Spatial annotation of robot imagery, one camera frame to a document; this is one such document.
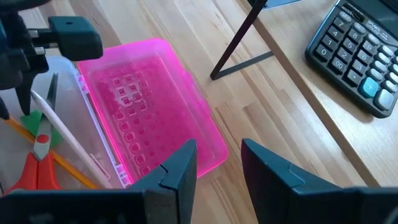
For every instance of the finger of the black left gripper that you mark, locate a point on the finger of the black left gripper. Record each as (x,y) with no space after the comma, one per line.
(25,96)
(3,112)

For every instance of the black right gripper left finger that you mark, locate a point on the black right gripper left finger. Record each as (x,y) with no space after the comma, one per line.
(174,186)

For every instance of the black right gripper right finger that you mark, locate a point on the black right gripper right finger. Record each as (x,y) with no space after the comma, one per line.
(280,193)

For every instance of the green wedge eraser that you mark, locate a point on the green wedge eraser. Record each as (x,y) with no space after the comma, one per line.
(29,123)

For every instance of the yellow pencil red eraser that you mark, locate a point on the yellow pencil red eraser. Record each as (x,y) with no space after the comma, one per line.
(71,169)

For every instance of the clear pencil box pink lid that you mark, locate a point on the clear pencil box pink lid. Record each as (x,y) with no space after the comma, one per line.
(149,77)

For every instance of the raised wooden shelf board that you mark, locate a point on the raised wooden shelf board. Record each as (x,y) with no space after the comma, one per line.
(295,77)

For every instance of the black desk calculator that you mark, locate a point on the black desk calculator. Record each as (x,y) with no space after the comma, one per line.
(342,46)

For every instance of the black shelf post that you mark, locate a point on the black shelf post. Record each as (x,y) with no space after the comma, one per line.
(236,40)

